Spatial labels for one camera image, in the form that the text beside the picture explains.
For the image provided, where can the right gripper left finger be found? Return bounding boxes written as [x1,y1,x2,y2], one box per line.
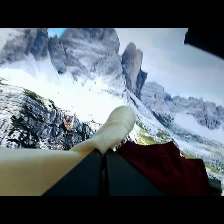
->
[43,148,105,197]

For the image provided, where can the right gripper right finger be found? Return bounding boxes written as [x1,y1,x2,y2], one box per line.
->
[105,148,164,197]

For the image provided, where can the cream shirt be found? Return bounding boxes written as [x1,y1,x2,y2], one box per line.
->
[0,105,138,197]

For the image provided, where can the red garment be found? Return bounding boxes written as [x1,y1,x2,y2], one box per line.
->
[115,140,211,197]

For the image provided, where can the dark blue garment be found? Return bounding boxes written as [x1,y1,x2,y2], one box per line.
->
[183,27,224,61]

